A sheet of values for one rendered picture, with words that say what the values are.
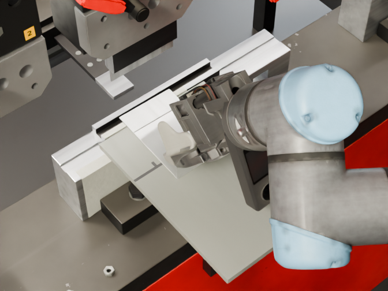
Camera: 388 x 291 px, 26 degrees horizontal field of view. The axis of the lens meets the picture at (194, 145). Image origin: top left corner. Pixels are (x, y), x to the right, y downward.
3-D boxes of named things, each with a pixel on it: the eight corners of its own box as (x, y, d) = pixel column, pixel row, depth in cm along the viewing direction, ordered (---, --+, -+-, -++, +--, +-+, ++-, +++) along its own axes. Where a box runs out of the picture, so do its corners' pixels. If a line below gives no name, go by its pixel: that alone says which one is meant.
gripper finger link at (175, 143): (149, 123, 109) (190, 107, 102) (171, 162, 110) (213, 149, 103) (132, 134, 107) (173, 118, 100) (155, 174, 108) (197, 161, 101)
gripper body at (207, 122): (213, 76, 103) (260, 60, 92) (246, 137, 104) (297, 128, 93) (164, 106, 100) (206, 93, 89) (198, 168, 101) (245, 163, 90)
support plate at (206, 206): (227, 284, 99) (227, 280, 99) (99, 148, 112) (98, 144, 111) (335, 204, 106) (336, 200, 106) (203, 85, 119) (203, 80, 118)
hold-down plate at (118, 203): (123, 236, 117) (121, 224, 115) (100, 211, 120) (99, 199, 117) (281, 131, 129) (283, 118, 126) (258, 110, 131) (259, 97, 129)
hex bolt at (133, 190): (137, 204, 117) (136, 197, 115) (125, 191, 118) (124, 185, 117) (152, 194, 118) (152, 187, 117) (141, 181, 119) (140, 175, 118)
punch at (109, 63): (115, 85, 107) (109, 31, 99) (106, 77, 108) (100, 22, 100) (177, 50, 111) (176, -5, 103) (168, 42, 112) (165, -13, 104)
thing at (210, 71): (106, 152, 114) (104, 138, 112) (93, 139, 116) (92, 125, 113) (219, 84, 122) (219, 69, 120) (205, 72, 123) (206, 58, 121)
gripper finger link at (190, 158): (186, 142, 106) (229, 128, 99) (193, 155, 106) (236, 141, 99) (161, 160, 103) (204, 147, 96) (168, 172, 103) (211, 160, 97)
